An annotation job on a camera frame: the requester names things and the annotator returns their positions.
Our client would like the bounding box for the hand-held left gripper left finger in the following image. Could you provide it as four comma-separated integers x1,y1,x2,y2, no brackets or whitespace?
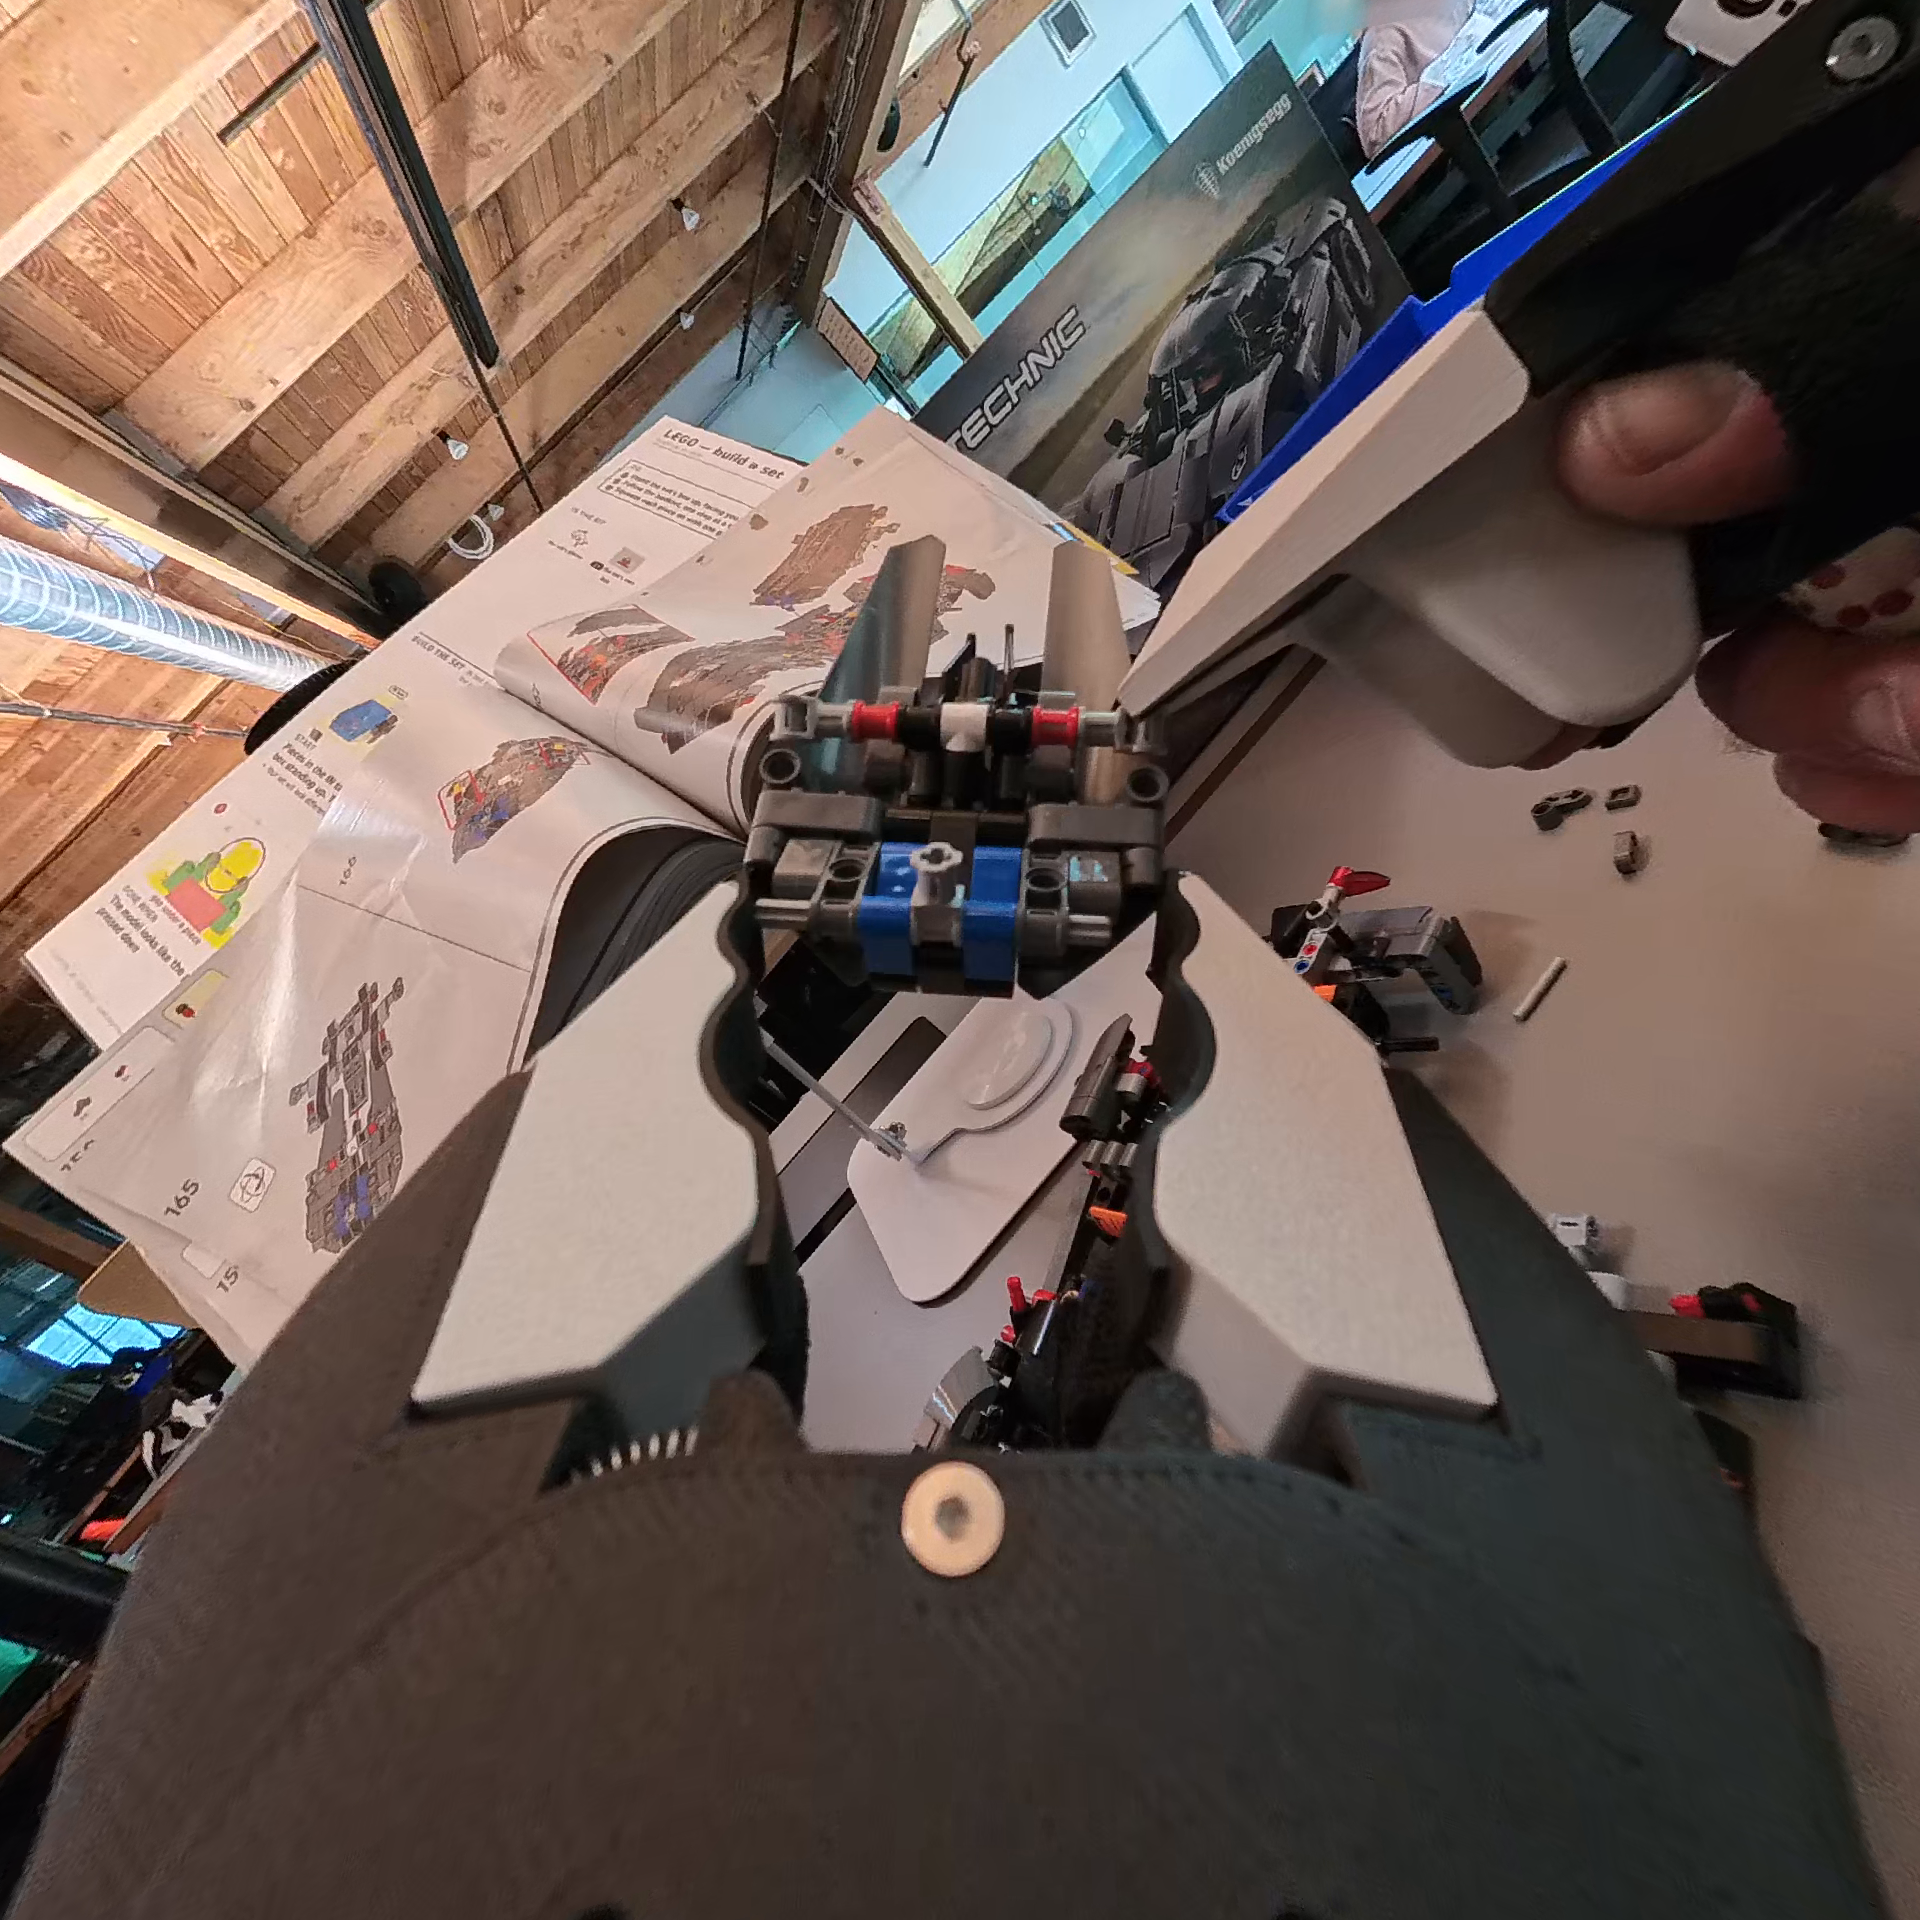
407,883,814,1444

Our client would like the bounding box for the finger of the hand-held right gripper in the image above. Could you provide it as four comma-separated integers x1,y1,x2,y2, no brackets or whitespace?
1117,298,1705,770

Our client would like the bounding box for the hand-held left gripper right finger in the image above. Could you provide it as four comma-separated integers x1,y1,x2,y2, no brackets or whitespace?
1132,872,1504,1437

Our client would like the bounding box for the black lego car chassis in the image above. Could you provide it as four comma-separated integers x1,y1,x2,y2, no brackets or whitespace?
920,1013,1182,1452

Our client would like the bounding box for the blue grey lego sub-assembly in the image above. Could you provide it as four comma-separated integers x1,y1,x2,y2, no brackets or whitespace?
743,540,1182,1001

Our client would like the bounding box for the small grey lego assembly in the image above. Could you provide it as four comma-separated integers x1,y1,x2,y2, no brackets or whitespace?
1266,863,1487,1048

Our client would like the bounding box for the dark lego set box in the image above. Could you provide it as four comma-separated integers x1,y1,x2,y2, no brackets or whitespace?
912,41,1422,597

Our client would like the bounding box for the open lego instruction booklet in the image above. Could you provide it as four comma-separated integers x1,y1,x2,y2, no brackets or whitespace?
7,412,1164,1327

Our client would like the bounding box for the black red lego assembly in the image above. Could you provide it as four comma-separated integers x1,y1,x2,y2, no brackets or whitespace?
1545,1207,1806,1408

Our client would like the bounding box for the person's right hand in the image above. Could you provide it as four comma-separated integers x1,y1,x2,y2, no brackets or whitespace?
1556,369,1920,841

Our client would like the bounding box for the blue plastic bin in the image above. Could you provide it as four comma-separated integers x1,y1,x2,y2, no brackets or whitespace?
1212,287,1504,531

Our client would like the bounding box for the printed instruction sheet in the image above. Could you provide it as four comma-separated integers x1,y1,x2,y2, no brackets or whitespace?
23,412,818,1052

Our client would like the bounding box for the silver ventilation duct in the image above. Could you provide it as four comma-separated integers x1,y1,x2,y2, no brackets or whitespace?
0,528,336,695

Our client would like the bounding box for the black ceiling rail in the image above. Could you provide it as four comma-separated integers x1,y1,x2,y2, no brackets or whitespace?
303,0,501,372

